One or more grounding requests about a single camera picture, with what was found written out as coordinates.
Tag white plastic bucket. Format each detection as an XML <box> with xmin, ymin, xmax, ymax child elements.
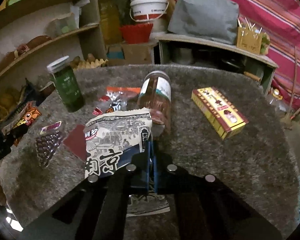
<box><xmin>129</xmin><ymin>0</ymin><xmax>169</xmax><ymax>22</ymax></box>

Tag cardboard box on floor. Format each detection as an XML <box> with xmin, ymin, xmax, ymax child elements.
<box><xmin>106</xmin><ymin>41</ymin><xmax>158</xmax><ymax>66</ymax></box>

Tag yellow chopstick holder box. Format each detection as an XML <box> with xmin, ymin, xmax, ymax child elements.
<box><xmin>236</xmin><ymin>27</ymin><xmax>262</xmax><ymax>55</ymax></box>

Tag yellow red cardboard box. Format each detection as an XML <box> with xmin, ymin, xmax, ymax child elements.
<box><xmin>191</xmin><ymin>87</ymin><xmax>249</xmax><ymax>140</ymax></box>

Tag cardboard egg tray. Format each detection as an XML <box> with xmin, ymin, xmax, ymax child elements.
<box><xmin>70</xmin><ymin>54</ymin><xmax>108</xmax><ymax>70</ymax></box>

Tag brown spice glass jar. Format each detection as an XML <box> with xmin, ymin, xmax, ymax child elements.
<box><xmin>138</xmin><ymin>70</ymin><xmax>171</xmax><ymax>138</ymax></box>

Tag grey felt bag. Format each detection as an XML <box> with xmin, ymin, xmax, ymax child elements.
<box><xmin>168</xmin><ymin>0</ymin><xmax>239</xmax><ymax>45</ymax></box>

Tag red plastic basket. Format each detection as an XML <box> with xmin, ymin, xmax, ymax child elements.
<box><xmin>119</xmin><ymin>23</ymin><xmax>153</xmax><ymax>44</ymax></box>

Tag white printed snack bag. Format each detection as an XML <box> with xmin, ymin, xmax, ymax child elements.
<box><xmin>84</xmin><ymin>108</ymin><xmax>170</xmax><ymax>217</ymax></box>

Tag pink striped cloth curtain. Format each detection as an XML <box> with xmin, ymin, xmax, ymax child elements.
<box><xmin>232</xmin><ymin>0</ymin><xmax>300</xmax><ymax>109</ymax></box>

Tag large amber oil jug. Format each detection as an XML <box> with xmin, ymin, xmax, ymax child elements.
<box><xmin>98</xmin><ymin>0</ymin><xmax>122</xmax><ymax>45</ymax></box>

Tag wooden wall shelf unit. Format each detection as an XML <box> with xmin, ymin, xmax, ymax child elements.
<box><xmin>0</xmin><ymin>0</ymin><xmax>107</xmax><ymax>98</ymax></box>

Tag yellow label oil bottle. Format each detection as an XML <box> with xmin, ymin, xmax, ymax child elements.
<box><xmin>266</xmin><ymin>88</ymin><xmax>282</xmax><ymax>112</ymax></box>

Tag leafy greens in bag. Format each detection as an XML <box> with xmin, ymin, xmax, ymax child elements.
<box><xmin>260</xmin><ymin>33</ymin><xmax>270</xmax><ymax>55</ymax></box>

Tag green lidded jar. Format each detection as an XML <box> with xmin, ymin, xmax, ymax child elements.
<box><xmin>46</xmin><ymin>55</ymin><xmax>84</xmax><ymax>113</ymax></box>

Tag grey shaggy table mat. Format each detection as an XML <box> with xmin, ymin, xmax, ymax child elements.
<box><xmin>0</xmin><ymin>66</ymin><xmax>300</xmax><ymax>237</ymax></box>

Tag orange white cartoon wrapper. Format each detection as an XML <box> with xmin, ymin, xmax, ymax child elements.
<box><xmin>92</xmin><ymin>87</ymin><xmax>141</xmax><ymax>116</ymax></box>

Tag purple bead blister pack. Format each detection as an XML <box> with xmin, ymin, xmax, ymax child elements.
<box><xmin>35</xmin><ymin>120</ymin><xmax>65</xmax><ymax>167</ymax></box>

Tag grey low shelf table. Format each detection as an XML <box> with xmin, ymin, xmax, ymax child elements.
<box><xmin>155</xmin><ymin>34</ymin><xmax>279</xmax><ymax>95</ymax></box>

